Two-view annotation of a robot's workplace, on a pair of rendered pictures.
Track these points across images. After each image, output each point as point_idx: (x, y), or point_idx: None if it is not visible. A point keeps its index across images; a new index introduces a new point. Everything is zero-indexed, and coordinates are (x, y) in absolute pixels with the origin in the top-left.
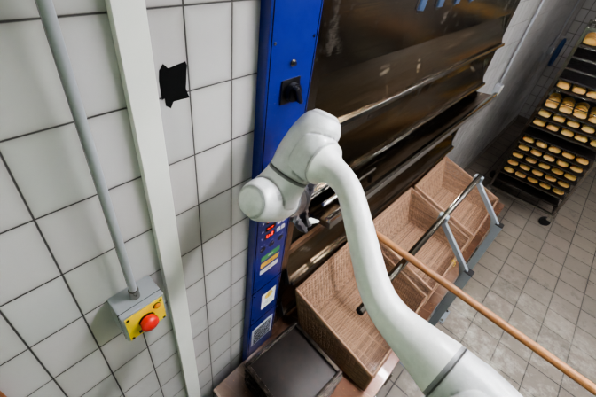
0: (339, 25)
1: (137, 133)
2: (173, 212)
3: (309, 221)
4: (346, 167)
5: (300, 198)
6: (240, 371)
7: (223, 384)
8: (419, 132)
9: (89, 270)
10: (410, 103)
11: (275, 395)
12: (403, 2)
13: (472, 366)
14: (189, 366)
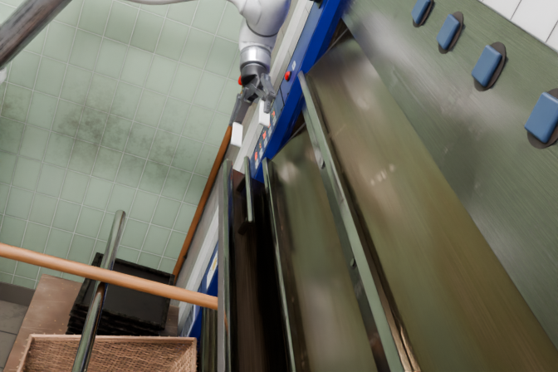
0: None
1: None
2: (286, 36)
3: (236, 123)
4: None
5: (246, 48)
6: (170, 328)
7: (175, 313)
8: None
9: (280, 41)
10: (352, 316)
11: (128, 268)
12: None
13: None
14: (212, 223)
